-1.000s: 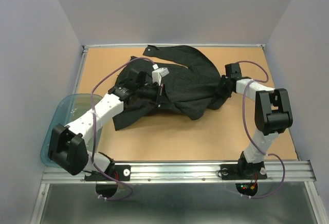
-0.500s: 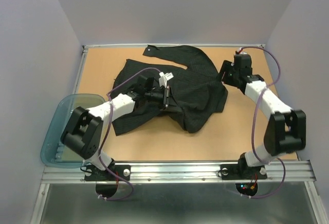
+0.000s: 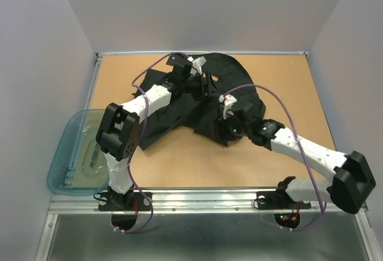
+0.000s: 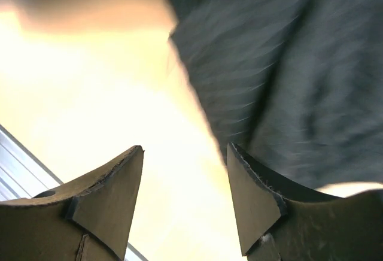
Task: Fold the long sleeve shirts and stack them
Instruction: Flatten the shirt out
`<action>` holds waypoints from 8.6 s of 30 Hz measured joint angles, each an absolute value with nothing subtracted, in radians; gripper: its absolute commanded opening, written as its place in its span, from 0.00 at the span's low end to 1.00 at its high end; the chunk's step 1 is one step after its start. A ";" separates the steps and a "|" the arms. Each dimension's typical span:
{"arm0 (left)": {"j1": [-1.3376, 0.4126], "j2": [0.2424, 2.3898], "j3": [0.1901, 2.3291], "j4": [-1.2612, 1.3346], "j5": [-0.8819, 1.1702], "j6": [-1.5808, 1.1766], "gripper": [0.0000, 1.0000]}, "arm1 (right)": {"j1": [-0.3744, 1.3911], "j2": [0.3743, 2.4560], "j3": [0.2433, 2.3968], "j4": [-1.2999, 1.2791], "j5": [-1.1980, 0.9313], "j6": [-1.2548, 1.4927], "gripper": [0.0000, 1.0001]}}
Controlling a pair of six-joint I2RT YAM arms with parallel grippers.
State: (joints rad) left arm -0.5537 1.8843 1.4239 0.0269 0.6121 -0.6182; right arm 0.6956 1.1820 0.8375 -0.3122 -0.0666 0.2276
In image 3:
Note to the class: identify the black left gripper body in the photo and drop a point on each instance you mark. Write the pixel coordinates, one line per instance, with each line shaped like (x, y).
(194, 85)

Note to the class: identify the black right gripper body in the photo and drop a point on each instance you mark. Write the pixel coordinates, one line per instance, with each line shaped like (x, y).
(236, 129)

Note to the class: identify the black pinstriped long sleeve shirt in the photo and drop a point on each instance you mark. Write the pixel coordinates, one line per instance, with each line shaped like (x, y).
(198, 115)

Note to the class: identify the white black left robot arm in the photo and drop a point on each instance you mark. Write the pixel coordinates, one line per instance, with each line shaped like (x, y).
(122, 125)

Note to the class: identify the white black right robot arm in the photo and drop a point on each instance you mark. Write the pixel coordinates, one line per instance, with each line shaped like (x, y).
(347, 180)

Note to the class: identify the clear teal plastic bin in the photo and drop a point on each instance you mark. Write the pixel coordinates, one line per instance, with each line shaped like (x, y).
(79, 168)

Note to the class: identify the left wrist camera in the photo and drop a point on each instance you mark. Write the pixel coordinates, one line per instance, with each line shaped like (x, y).
(196, 65)

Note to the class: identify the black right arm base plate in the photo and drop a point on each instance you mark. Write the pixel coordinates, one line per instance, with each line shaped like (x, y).
(277, 200)

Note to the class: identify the aluminium front mounting rail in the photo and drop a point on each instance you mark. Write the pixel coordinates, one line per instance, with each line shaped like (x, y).
(184, 201)

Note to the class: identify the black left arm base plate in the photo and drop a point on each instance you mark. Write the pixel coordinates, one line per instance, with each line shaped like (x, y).
(131, 201)

